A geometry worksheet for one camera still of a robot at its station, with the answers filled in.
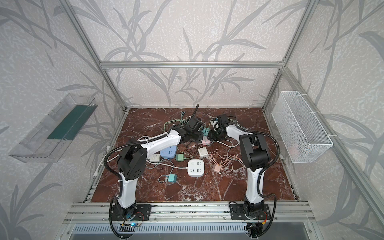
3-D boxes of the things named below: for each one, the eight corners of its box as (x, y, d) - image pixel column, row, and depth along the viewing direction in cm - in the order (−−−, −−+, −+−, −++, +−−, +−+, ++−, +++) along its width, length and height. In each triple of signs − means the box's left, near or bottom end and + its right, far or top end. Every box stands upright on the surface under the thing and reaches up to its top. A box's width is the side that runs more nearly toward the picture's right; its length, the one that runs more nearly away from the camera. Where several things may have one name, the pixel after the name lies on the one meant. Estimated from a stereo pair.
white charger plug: (201, 159, 95) (201, 157, 92) (198, 150, 98) (198, 148, 96) (208, 156, 96) (208, 154, 93) (205, 148, 99) (205, 146, 97)
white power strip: (187, 177, 87) (186, 175, 85) (188, 161, 94) (188, 159, 91) (204, 177, 87) (204, 175, 85) (204, 161, 94) (204, 159, 91)
